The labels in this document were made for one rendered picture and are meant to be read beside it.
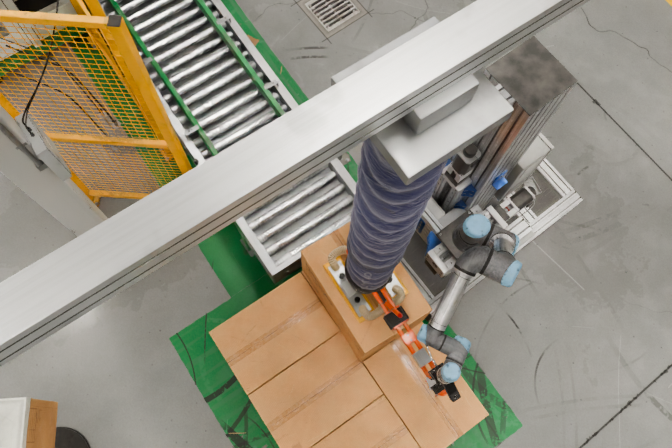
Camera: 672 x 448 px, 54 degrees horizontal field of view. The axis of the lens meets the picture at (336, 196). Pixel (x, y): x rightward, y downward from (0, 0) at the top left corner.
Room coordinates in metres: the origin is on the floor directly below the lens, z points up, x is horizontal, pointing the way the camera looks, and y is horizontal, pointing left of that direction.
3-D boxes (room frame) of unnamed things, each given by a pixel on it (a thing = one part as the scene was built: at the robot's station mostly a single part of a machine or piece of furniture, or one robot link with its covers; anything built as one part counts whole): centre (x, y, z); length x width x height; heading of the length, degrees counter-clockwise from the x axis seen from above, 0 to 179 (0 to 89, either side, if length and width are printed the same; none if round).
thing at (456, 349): (0.39, -0.55, 1.37); 0.11 x 0.11 x 0.08; 68
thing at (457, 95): (0.75, -0.17, 2.91); 0.16 x 0.16 x 0.10; 39
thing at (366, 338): (0.75, -0.18, 0.74); 0.60 x 0.40 x 0.40; 37
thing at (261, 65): (2.15, 0.53, 0.50); 2.31 x 0.05 x 0.19; 39
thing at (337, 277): (0.70, -0.10, 0.97); 0.34 x 0.10 x 0.05; 37
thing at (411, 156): (0.75, -0.17, 2.85); 0.30 x 0.30 x 0.05; 39
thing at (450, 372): (0.29, -0.53, 1.38); 0.09 x 0.08 x 0.11; 158
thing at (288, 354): (0.33, -0.14, 0.34); 1.20 x 1.00 x 0.40; 39
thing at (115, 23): (1.36, 1.24, 1.05); 0.87 x 0.10 x 2.10; 91
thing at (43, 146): (1.04, 1.23, 1.62); 0.20 x 0.05 x 0.30; 39
